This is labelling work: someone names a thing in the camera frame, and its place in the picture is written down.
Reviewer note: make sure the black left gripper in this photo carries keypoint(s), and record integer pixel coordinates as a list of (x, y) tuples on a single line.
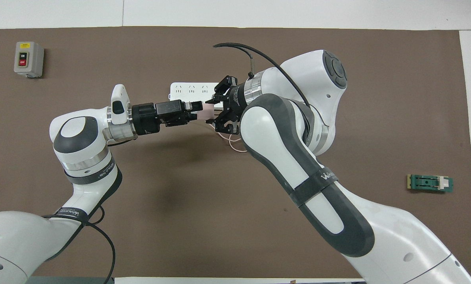
[(156, 116)]

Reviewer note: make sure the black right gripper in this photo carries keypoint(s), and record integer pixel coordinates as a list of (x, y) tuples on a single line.
[(235, 100)]

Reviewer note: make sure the pink charger adapter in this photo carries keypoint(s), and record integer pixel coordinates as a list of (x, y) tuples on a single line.
[(207, 112)]

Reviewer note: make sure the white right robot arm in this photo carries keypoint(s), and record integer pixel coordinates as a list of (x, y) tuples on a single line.
[(282, 134)]

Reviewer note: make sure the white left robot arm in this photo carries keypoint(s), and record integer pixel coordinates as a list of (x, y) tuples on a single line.
[(81, 165)]

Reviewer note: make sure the white power strip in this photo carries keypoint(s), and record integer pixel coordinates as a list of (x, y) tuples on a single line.
[(188, 90)]

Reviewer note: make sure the brown table mat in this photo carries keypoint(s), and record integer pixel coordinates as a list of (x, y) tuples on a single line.
[(203, 221)]

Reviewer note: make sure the grey on-off switch box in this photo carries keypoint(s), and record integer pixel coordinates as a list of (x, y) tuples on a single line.
[(28, 59)]

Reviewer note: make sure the green knife switch yellow base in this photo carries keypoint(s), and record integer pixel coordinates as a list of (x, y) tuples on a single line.
[(428, 183)]

